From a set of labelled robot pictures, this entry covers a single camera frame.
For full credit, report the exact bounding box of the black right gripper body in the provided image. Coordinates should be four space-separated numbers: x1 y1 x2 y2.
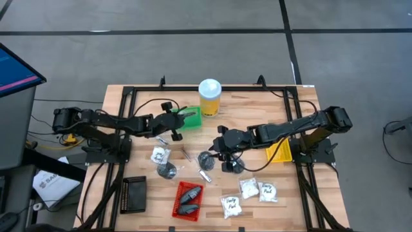
217 126 255 173

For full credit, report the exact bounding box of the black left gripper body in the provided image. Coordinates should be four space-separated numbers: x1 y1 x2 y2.
149 101 187 142

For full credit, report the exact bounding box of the white vanity pack bag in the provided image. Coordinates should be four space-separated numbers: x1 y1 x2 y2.
238 177 260 200
257 181 279 204
150 145 172 166
220 193 243 220

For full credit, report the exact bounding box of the dark grey deodorant bottle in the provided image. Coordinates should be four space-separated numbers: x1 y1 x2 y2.
176 204 200 217
179 186 203 205

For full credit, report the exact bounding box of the green plastic slotted basket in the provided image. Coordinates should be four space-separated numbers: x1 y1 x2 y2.
171 106 203 131

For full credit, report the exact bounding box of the yellow wipes canister white lid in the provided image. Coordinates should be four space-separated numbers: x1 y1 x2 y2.
198 78 223 118

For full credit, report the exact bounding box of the yellow plastic slotted basket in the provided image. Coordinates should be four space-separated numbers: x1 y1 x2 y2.
265 137 294 163

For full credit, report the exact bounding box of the red plastic slotted basket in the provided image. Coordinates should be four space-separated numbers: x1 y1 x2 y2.
171 180 205 222

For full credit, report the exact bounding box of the black plastic slotted basket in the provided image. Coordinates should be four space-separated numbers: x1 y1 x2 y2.
119 175 147 215

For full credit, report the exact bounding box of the black desk bar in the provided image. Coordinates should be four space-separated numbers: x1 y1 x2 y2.
21 147 87 183

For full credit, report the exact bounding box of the white printed manual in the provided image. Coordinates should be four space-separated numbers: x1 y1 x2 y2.
32 156 81 209

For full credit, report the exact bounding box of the blue screen monitor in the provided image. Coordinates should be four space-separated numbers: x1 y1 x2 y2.
0 43 47 98

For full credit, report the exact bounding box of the dark grey chair seat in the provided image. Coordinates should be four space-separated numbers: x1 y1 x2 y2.
0 164 36 215

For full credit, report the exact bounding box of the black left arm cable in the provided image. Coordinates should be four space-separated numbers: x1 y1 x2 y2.
95 97 182 125

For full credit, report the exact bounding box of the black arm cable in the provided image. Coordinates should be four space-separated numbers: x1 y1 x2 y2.
231 82 321 173
95 97 182 125

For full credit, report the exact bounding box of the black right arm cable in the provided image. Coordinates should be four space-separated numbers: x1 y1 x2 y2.
231 82 321 173

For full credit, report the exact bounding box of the black aluminium table frame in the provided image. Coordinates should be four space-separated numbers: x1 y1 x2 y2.
77 74 353 232

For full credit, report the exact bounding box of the yellow cable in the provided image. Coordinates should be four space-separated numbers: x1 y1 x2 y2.
25 133 85 151

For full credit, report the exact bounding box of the thin black floor cable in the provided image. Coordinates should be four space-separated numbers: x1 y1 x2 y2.
33 98 104 105

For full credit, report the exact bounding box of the black floor cable loop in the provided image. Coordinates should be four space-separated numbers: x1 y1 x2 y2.
382 120 412 166

